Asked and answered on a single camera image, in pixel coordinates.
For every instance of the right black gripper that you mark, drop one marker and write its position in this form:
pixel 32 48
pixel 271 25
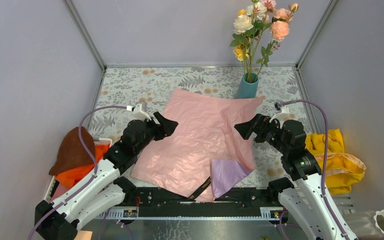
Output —
pixel 257 125

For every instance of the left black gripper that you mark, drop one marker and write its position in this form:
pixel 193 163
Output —
pixel 167 128

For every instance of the pink wrapping paper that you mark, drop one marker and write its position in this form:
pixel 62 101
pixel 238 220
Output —
pixel 181 162

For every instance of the purple wrapping paper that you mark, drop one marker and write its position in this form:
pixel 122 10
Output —
pixel 225 174

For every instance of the black ribbon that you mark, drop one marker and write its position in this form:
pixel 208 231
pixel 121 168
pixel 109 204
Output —
pixel 200 189

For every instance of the yellow flower stems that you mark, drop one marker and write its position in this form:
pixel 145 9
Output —
pixel 242 23

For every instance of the peach rose stem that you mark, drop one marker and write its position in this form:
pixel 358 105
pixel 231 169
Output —
pixel 278 28

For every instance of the deep pink rose stem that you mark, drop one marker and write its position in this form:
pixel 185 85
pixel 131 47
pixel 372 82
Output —
pixel 270 7

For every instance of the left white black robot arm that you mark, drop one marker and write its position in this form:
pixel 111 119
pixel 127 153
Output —
pixel 104 186

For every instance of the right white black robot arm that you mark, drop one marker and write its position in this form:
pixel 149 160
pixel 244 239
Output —
pixel 303 194

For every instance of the teal cylindrical vase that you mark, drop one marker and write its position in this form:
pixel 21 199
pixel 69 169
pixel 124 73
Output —
pixel 248 86

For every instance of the floral patterned table mat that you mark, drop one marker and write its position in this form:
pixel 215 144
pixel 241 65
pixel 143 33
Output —
pixel 129 86

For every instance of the brown cloth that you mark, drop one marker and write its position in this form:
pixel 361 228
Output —
pixel 71 154

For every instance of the yellow cloth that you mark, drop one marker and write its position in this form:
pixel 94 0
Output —
pixel 342 169

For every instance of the orange cloth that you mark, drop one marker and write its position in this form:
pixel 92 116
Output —
pixel 71 177

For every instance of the white plastic basket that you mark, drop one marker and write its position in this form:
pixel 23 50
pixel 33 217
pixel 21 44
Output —
pixel 56 189

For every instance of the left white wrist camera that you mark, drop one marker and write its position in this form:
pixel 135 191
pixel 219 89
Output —
pixel 139 111

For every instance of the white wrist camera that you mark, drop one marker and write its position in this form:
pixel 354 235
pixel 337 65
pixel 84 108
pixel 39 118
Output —
pixel 283 113
pixel 139 111

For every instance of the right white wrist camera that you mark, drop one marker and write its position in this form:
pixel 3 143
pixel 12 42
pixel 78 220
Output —
pixel 283 113

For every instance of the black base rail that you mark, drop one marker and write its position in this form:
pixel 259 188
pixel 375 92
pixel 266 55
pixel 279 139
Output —
pixel 237 204

